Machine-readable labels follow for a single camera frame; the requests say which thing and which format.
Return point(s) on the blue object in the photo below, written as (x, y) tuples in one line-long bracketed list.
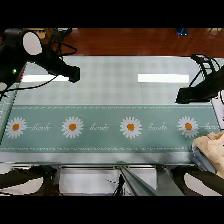
[(182, 31)]

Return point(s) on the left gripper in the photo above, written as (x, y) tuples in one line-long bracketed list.
[(74, 74)]

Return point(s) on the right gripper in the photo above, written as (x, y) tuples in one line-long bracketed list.
[(186, 95)]

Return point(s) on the cardboard box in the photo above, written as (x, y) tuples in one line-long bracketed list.
[(40, 31)]

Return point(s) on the pale blue garment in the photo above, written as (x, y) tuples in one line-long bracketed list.
[(199, 156)]

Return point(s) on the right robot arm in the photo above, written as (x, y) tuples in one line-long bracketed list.
[(208, 88)]

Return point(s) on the cream garment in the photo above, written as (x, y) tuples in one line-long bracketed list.
[(213, 150)]

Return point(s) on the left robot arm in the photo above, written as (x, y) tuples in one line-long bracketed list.
[(50, 61)]

